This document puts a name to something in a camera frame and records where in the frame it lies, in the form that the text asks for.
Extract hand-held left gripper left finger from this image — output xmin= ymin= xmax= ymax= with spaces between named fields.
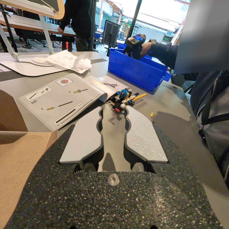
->
xmin=59 ymin=107 xmax=104 ymax=164

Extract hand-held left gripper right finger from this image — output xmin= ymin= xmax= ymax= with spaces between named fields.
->
xmin=124 ymin=106 xmax=168 ymax=163

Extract partly built lego model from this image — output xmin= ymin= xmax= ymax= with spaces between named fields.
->
xmin=111 ymin=88 xmax=147 ymax=115

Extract lego instruction booklet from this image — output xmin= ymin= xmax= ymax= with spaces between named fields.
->
xmin=18 ymin=73 xmax=120 ymax=132

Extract person's right forearm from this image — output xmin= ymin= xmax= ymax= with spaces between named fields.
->
xmin=152 ymin=42 xmax=179 ymax=70

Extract black monitor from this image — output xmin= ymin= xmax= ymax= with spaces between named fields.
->
xmin=102 ymin=20 xmax=121 ymax=48

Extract black pole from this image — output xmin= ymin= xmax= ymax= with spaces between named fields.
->
xmin=128 ymin=0 xmax=143 ymax=39

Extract crumpled white paper bag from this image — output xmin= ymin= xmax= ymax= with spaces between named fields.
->
xmin=46 ymin=50 xmax=92 ymax=74

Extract brown cardboard box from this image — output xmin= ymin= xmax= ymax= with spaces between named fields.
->
xmin=0 ymin=89 xmax=58 ymax=229

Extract person's grey trousers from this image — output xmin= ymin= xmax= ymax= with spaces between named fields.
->
xmin=198 ymin=84 xmax=229 ymax=181

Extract person's dark blue jacket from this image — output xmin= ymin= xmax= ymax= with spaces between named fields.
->
xmin=190 ymin=71 xmax=229 ymax=125

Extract white lamp base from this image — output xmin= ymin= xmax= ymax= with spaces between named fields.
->
xmin=0 ymin=0 xmax=65 ymax=77

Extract black office chair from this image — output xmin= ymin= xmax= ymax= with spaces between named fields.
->
xmin=18 ymin=32 xmax=47 ymax=49

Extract wooden table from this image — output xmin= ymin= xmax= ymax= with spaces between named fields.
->
xmin=0 ymin=15 xmax=76 ymax=37

